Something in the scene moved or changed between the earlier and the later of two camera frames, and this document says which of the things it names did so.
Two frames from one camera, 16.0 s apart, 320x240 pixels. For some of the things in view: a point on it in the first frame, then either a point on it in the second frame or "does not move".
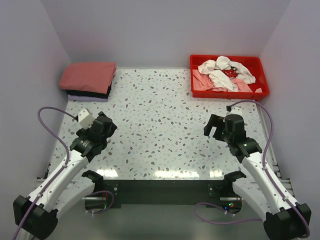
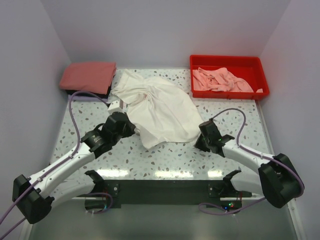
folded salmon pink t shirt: [96, 76] does not move
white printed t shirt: [212, 68] → [161, 113]
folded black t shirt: [89, 94] does not move
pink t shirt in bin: [201, 82] does not move
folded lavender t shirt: [86, 98] does not move
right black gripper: [214, 121] → [198, 144]
